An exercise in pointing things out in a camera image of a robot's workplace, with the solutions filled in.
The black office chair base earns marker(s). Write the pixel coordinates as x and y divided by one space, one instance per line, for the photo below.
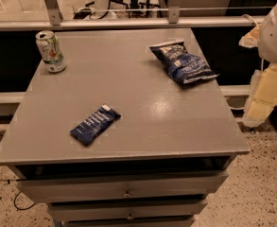
131 8

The middle grey drawer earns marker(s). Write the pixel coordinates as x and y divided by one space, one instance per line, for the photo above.
127 210

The yellow foam padding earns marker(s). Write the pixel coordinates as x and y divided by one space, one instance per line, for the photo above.
262 98

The green white soda can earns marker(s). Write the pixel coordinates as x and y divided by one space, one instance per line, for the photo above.
50 50

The small blue snack packet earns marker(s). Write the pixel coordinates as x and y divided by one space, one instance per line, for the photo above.
89 129

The grey metal railing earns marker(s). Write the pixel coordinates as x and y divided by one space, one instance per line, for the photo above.
56 15

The grey drawer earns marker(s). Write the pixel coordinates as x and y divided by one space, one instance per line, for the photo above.
138 222
123 187
127 210

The bottom grey drawer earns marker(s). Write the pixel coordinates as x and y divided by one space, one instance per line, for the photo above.
138 222

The blue chip bag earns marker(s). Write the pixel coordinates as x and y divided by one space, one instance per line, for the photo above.
182 66

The grey drawer cabinet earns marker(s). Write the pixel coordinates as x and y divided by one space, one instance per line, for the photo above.
165 127

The top grey drawer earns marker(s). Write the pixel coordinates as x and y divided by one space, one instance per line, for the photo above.
123 187

